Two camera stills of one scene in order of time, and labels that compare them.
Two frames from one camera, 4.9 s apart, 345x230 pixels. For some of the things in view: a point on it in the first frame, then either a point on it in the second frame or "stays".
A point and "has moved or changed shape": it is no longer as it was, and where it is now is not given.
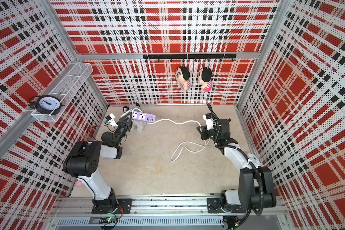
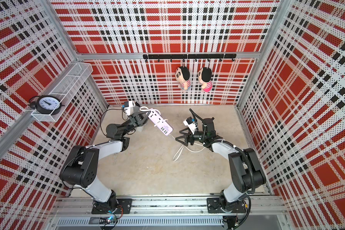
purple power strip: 143,116 has moved or changed shape
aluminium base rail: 77,212 stays
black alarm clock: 46,104 stays
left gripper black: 126,126 → 137,119
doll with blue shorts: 182,75 stays
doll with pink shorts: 204,77 stays
